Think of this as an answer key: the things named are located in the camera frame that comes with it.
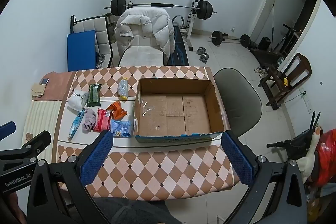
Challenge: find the black speaker box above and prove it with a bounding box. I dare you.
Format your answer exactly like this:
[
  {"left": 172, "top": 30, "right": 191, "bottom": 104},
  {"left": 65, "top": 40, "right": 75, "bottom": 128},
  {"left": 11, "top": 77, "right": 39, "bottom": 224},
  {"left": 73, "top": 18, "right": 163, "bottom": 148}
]
[{"left": 257, "top": 37, "right": 272, "bottom": 51}]

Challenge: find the white puffer jacket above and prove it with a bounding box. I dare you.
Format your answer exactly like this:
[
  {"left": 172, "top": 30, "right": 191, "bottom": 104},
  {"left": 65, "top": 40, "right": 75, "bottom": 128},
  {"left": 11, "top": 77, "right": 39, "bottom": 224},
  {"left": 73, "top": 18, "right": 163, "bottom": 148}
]
[{"left": 113, "top": 7, "right": 175, "bottom": 59}]

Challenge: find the green packet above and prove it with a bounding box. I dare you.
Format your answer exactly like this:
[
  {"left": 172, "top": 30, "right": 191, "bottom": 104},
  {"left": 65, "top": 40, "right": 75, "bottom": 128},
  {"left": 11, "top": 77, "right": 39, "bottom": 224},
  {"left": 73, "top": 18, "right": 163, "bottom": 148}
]
[{"left": 87, "top": 84, "right": 102, "bottom": 107}]

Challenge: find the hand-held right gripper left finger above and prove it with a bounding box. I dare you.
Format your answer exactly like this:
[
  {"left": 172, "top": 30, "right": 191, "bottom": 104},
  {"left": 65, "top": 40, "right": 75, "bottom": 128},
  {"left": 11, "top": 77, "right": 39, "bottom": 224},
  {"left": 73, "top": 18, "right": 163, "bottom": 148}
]
[{"left": 26, "top": 130, "right": 114, "bottom": 224}]

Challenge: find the red bag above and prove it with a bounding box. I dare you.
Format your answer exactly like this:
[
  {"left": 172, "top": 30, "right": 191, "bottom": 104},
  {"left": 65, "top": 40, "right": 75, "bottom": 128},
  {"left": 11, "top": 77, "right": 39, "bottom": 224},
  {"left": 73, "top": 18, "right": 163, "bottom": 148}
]
[{"left": 314, "top": 129, "right": 336, "bottom": 188}]

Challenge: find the brown cardboard piece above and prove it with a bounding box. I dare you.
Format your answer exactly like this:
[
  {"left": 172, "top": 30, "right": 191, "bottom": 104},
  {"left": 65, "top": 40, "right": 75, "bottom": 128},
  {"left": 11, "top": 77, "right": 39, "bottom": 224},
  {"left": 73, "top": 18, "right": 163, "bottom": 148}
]
[{"left": 31, "top": 84, "right": 48, "bottom": 98}]

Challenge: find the pinkish grey sock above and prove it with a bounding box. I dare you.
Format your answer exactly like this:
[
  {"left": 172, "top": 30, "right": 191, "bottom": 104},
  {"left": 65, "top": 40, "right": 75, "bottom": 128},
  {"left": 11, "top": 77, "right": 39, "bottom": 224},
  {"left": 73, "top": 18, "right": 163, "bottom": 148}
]
[{"left": 82, "top": 108, "right": 97, "bottom": 133}]

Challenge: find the dark wooden chair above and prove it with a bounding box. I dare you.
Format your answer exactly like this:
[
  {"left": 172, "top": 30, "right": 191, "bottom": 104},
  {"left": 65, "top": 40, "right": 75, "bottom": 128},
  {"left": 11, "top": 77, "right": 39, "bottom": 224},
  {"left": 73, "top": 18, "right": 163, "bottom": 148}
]
[{"left": 259, "top": 53, "right": 312, "bottom": 110}]

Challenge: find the small barbell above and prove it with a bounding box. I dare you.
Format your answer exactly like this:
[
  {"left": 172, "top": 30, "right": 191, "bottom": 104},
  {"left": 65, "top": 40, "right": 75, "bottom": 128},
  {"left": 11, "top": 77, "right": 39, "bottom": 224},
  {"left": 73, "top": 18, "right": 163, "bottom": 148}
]
[{"left": 209, "top": 30, "right": 251, "bottom": 47}]

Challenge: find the white weight rack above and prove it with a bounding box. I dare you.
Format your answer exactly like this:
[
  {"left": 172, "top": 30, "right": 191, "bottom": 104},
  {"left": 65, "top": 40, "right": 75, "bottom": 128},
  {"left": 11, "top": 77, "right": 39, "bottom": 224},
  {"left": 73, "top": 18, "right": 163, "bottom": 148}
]
[{"left": 127, "top": 0, "right": 204, "bottom": 52}]

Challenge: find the grey round chair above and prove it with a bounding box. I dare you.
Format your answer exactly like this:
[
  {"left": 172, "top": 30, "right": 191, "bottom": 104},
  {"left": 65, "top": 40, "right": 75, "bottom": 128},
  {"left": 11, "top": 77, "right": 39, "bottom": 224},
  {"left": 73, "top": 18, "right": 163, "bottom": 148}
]
[{"left": 213, "top": 68, "right": 263, "bottom": 138}]

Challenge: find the black scooter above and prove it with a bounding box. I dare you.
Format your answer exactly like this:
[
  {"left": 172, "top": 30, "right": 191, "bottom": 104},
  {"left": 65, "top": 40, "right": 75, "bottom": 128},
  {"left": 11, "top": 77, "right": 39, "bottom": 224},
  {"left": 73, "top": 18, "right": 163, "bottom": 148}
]
[{"left": 266, "top": 112, "right": 323, "bottom": 161}]

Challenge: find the blue foam pad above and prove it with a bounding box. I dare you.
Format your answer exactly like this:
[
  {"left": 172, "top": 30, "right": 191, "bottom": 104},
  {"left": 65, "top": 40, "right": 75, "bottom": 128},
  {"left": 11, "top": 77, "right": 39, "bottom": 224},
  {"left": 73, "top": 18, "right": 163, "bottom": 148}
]
[{"left": 67, "top": 30, "right": 97, "bottom": 72}]

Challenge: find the barbell with black plates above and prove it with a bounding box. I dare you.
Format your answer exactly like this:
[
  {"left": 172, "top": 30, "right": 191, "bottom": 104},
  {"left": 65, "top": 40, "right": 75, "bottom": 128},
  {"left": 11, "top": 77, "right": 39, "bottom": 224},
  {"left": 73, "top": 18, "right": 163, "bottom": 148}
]
[{"left": 103, "top": 0, "right": 218, "bottom": 21}]

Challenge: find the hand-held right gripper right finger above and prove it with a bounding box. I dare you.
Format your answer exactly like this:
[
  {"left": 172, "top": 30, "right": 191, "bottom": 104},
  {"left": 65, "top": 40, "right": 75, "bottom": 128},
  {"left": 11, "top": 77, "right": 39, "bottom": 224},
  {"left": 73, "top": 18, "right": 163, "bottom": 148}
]
[{"left": 221, "top": 131, "right": 308, "bottom": 224}]

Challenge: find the long blue white packet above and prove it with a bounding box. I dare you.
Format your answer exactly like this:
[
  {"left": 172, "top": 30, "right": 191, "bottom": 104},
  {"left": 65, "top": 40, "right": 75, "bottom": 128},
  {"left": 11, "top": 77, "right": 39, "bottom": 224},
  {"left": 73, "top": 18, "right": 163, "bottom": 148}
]
[{"left": 68, "top": 109, "right": 86, "bottom": 140}]

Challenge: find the folded exercise machine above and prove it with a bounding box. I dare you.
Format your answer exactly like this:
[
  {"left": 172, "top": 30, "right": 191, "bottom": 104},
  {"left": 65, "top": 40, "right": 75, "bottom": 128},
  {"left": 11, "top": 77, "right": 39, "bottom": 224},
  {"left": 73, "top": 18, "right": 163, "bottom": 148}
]
[{"left": 273, "top": 24, "right": 302, "bottom": 54}]

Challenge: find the white soft packet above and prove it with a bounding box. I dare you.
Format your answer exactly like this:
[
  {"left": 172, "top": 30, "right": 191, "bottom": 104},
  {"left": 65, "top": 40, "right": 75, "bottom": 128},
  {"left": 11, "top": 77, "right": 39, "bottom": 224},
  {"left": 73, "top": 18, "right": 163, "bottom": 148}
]
[{"left": 68, "top": 89, "right": 90, "bottom": 111}]

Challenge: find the white upholstered chair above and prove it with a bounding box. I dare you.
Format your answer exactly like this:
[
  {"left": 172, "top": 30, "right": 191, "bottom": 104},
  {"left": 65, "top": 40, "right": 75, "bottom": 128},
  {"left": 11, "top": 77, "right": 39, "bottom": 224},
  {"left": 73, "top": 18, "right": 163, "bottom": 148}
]
[{"left": 117, "top": 46, "right": 166, "bottom": 67}]

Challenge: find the black weight bench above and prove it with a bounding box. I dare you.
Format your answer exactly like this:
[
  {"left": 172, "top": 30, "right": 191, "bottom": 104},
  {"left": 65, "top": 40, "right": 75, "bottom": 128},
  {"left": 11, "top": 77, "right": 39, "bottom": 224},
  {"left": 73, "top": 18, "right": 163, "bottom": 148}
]
[{"left": 168, "top": 25, "right": 189, "bottom": 66}]

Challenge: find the white quilted chair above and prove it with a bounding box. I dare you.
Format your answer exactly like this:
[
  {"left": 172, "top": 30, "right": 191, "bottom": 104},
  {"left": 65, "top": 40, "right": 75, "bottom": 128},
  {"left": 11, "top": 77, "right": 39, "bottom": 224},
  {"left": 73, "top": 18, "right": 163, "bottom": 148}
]
[{"left": 70, "top": 14, "right": 114, "bottom": 68}]

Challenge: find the clear bag with yellow top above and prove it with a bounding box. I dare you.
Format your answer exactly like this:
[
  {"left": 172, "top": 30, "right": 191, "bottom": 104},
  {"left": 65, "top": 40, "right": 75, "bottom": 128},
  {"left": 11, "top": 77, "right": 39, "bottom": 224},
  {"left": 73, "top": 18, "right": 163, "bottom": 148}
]
[{"left": 117, "top": 78, "right": 129, "bottom": 101}]

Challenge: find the blue printed packet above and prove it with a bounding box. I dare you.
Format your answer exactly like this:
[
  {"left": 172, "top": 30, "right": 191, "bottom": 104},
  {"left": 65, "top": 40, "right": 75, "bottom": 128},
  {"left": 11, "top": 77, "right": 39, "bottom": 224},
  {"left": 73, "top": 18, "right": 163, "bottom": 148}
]
[{"left": 110, "top": 119, "right": 133, "bottom": 138}]

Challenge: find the red packet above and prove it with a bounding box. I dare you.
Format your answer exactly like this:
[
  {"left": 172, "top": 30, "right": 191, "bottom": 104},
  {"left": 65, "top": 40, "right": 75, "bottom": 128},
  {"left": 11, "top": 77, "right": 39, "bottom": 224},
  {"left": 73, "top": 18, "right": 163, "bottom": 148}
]
[{"left": 93, "top": 109, "right": 113, "bottom": 132}]

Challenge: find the white plush goose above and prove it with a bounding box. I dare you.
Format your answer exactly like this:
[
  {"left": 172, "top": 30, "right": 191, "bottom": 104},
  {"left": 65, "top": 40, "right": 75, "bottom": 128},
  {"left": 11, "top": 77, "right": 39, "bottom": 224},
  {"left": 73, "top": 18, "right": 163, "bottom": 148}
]
[{"left": 297, "top": 126, "right": 323, "bottom": 184}]

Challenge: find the orange packet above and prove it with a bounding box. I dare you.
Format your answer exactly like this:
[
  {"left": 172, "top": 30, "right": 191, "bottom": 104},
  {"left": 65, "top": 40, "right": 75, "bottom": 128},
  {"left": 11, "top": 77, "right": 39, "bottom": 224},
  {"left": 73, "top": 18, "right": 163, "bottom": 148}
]
[{"left": 106, "top": 101, "right": 128, "bottom": 120}]

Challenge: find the cardboard box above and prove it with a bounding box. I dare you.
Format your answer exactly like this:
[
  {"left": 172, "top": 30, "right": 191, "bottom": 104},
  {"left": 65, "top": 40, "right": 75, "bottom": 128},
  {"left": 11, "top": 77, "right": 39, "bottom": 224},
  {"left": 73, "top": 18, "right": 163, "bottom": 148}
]
[{"left": 133, "top": 77, "right": 231, "bottom": 144}]

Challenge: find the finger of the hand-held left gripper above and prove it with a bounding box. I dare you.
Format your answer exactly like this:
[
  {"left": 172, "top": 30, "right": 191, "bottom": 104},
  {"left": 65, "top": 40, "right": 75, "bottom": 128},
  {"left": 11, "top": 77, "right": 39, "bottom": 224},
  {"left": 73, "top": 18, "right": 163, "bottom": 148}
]
[
  {"left": 0, "top": 121, "right": 17, "bottom": 141},
  {"left": 20, "top": 131, "right": 52, "bottom": 161}
]

